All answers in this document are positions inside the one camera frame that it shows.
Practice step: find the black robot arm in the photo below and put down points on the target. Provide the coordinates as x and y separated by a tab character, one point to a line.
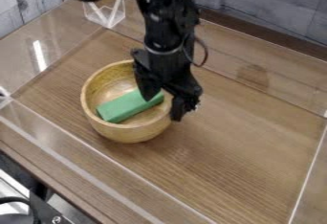
170	22

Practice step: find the wooden bowl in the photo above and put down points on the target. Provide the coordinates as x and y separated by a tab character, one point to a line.
110	83

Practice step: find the green rectangular block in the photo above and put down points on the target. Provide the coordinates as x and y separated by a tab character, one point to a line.
122	108

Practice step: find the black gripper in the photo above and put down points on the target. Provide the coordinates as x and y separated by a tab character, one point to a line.
168	72

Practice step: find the black metal table bracket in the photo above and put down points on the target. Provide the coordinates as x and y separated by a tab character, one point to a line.
54	209

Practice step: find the clear acrylic tray walls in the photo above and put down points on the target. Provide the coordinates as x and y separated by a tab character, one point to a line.
242	162

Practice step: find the clear acrylic corner bracket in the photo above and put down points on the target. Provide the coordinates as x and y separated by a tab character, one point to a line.
107	15

